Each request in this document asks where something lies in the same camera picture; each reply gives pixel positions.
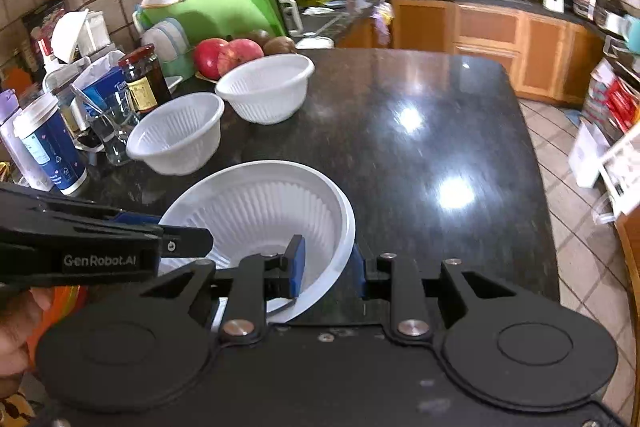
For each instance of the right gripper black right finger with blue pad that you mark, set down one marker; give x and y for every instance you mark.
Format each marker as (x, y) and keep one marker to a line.
(397, 281)

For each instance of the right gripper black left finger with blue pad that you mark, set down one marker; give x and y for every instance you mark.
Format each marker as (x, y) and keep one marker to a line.
(256, 280)

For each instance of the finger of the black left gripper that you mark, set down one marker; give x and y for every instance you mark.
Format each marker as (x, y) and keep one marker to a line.
(184, 242)

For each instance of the large white plastic bowl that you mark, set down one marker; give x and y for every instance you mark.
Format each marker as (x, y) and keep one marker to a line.
(257, 207)

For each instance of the person's left hand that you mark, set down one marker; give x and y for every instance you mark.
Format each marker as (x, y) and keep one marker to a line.
(22, 314)

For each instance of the white ribbed bowl near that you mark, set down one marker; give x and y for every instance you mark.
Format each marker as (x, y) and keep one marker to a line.
(180, 136)

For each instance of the white ribbed bowl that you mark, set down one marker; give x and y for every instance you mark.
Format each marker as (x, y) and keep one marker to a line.
(268, 90)
(180, 136)

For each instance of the blue white paper cup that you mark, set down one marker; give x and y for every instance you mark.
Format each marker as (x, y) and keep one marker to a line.
(42, 130)

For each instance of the clear drinking glass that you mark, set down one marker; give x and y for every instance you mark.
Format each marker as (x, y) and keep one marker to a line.
(113, 126)

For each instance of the dark sauce jar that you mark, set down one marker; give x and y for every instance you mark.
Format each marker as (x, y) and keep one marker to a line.
(144, 78)

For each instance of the blue white carton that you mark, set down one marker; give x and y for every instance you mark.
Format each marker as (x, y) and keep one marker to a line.
(104, 83)

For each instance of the white ribbed bowl far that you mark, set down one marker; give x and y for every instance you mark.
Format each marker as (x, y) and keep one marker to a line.
(268, 90)

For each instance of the red apple left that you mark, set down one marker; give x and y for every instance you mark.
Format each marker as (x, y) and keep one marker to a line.
(205, 57)

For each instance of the red apple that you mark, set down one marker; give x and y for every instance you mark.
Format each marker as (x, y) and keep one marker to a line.
(238, 52)
(205, 57)

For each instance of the red apple right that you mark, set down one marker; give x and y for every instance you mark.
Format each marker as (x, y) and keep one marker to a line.
(238, 52)

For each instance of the brown kiwi fruit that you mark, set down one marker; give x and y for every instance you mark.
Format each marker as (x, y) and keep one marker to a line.
(279, 45)

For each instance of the green cutting board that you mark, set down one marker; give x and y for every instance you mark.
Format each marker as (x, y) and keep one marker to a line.
(202, 19)

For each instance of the wooden lower cabinets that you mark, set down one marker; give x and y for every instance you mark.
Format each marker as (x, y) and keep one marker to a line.
(547, 58)

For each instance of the white storage shelf rack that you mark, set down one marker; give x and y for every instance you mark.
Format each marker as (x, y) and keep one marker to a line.
(607, 145)

